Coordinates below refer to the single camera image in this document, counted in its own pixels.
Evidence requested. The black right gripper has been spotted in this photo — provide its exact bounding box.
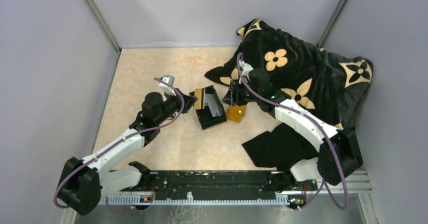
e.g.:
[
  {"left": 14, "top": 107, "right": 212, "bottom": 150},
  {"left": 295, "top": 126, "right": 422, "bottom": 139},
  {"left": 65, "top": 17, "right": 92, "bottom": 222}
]
[{"left": 222, "top": 78, "right": 260, "bottom": 106}]

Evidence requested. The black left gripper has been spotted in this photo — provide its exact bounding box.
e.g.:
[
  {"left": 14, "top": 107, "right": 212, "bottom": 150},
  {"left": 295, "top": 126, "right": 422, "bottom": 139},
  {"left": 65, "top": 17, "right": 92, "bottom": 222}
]
[{"left": 155, "top": 87, "right": 198, "bottom": 125}]

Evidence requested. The gold credit card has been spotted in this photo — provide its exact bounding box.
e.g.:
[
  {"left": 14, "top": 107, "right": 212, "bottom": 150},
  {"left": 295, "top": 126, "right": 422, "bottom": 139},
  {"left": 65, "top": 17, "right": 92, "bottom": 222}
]
[{"left": 194, "top": 88, "right": 205, "bottom": 110}]

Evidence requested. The black plastic box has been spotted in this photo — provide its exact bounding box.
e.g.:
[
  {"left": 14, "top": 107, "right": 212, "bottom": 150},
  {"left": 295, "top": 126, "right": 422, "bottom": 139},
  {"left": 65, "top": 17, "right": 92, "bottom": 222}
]
[{"left": 190, "top": 85, "right": 227, "bottom": 130}]

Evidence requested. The white card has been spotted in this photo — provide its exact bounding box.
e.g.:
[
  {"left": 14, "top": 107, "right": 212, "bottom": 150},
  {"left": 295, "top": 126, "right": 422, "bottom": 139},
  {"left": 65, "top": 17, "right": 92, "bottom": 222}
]
[{"left": 205, "top": 94, "right": 223, "bottom": 117}]

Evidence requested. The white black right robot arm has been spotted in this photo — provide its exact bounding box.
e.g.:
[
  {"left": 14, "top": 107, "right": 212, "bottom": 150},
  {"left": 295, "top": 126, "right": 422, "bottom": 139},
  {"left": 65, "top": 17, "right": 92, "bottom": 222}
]
[{"left": 222, "top": 69, "right": 363, "bottom": 190}]

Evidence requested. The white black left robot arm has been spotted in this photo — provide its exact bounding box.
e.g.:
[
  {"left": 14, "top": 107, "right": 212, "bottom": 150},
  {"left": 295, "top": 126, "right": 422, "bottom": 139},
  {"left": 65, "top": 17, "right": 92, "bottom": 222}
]
[{"left": 53, "top": 91, "right": 197, "bottom": 215}]

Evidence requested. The black cloth piece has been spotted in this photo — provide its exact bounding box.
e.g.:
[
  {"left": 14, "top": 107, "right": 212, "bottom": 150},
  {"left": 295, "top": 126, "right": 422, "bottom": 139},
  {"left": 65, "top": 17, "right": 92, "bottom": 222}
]
[{"left": 242, "top": 124, "right": 318, "bottom": 170}]

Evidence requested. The black floral blanket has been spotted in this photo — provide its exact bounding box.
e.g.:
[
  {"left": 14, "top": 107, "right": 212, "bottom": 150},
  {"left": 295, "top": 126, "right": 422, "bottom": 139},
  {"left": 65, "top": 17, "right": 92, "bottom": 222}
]
[{"left": 204, "top": 18, "right": 374, "bottom": 131}]

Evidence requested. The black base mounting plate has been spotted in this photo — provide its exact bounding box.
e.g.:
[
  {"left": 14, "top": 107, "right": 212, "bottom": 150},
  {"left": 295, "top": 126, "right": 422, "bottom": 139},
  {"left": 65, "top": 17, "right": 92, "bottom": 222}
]
[{"left": 126, "top": 171, "right": 317, "bottom": 201}]

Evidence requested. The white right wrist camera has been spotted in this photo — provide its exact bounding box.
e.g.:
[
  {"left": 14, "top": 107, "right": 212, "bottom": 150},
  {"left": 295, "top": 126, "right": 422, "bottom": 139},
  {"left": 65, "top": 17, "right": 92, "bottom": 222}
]
[{"left": 238, "top": 61, "right": 253, "bottom": 82}]

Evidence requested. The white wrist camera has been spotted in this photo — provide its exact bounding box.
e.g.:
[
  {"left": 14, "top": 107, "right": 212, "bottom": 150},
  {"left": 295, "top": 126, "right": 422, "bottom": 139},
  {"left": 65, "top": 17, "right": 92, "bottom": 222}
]
[
  {"left": 238, "top": 61, "right": 253, "bottom": 82},
  {"left": 159, "top": 75, "right": 176, "bottom": 95}
]

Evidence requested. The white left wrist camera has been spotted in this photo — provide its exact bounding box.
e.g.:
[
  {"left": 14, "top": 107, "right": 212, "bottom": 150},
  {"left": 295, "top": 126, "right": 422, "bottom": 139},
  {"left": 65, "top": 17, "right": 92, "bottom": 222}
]
[{"left": 159, "top": 75, "right": 176, "bottom": 95}]

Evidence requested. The aluminium front rail frame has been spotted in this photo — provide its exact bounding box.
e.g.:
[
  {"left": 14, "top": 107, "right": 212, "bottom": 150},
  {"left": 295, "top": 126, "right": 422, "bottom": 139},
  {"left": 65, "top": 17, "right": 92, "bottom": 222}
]
[{"left": 68, "top": 171, "right": 372, "bottom": 206}]

